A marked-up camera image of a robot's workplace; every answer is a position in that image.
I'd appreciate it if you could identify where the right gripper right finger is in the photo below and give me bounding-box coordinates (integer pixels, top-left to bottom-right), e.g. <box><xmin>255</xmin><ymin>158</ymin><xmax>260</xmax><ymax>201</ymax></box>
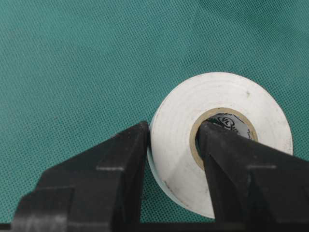
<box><xmin>197</xmin><ymin>121</ymin><xmax>309</xmax><ymax>225</ymax></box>

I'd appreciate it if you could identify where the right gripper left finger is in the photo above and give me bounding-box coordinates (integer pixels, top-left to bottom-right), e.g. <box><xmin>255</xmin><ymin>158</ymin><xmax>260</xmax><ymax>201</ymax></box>
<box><xmin>11</xmin><ymin>121</ymin><xmax>148</xmax><ymax>232</ymax></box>

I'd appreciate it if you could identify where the white tape roll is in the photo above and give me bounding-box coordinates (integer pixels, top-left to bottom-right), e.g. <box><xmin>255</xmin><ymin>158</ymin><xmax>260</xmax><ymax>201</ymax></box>
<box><xmin>148</xmin><ymin>72</ymin><xmax>293</xmax><ymax>218</ymax></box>

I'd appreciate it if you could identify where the green table cloth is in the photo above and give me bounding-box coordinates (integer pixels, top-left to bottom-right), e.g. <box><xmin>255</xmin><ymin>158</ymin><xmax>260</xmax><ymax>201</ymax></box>
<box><xmin>0</xmin><ymin>0</ymin><xmax>309</xmax><ymax>223</ymax></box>

